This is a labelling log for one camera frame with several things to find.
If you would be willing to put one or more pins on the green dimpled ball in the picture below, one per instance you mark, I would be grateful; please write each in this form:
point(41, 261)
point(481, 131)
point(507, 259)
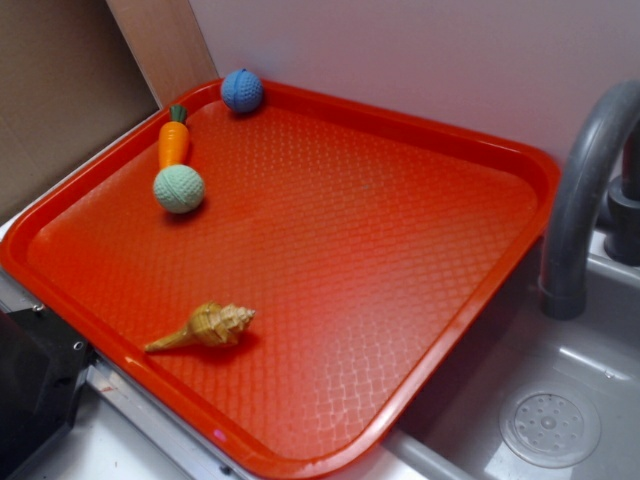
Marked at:
point(179, 189)

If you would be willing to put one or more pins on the grey curved faucet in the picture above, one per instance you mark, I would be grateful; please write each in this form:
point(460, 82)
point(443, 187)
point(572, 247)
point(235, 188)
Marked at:
point(594, 161)

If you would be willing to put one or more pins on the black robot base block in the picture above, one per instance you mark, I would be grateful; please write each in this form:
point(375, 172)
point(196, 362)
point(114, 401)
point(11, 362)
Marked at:
point(44, 364)

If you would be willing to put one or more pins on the grey toy sink basin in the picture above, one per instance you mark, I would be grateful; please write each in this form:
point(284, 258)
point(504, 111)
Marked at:
point(523, 396)

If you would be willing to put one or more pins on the brown cardboard panel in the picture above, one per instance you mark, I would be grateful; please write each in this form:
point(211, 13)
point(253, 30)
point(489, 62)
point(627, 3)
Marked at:
point(69, 87)

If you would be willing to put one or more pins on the light wooden board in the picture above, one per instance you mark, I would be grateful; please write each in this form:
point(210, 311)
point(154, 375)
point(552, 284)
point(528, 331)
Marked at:
point(167, 43)

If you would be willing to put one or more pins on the orange toy carrot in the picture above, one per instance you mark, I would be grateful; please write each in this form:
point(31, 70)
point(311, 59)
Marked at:
point(174, 138)

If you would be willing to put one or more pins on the dark grey faucet handle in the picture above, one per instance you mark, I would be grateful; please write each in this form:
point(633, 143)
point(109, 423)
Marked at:
point(622, 242)

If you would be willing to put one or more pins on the blue dimpled ball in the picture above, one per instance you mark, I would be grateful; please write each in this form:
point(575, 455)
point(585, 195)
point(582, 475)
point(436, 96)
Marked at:
point(242, 91)

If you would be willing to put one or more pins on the red plastic tray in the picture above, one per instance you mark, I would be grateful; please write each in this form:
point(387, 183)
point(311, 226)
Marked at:
point(366, 241)

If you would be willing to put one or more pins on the tan conch seashell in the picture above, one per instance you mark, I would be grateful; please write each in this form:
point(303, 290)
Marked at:
point(209, 325)

